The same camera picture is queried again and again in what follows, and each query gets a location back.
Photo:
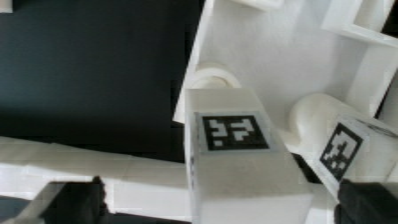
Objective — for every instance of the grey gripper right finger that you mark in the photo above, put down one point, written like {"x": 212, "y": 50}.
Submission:
{"x": 369, "y": 203}

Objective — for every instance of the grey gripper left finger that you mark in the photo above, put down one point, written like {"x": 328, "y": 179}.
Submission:
{"x": 67, "y": 204}

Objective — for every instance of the white chair leg with tag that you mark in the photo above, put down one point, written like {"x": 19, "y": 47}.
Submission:
{"x": 347, "y": 142}
{"x": 248, "y": 184}

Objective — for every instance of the white U-shaped obstacle fence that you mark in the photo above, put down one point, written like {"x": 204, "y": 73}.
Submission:
{"x": 145, "y": 181}

